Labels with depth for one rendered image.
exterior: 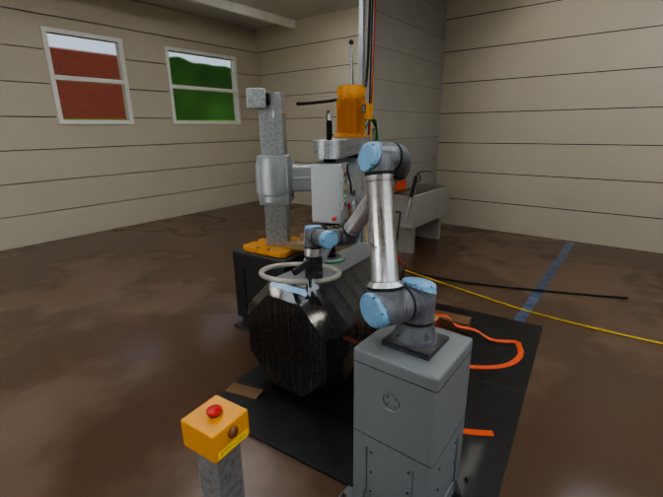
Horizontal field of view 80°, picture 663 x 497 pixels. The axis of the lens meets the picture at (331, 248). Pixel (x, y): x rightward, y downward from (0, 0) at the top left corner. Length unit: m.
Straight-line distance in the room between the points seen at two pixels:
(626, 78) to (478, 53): 2.14
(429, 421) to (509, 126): 6.15
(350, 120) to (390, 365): 2.20
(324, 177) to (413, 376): 1.57
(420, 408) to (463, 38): 6.75
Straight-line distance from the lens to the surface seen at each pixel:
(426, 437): 1.83
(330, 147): 2.72
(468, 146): 7.59
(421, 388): 1.70
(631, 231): 7.33
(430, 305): 1.74
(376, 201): 1.57
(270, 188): 3.37
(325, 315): 2.45
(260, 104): 3.33
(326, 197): 2.79
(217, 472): 1.18
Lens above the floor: 1.77
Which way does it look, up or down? 17 degrees down
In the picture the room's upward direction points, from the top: 1 degrees counter-clockwise
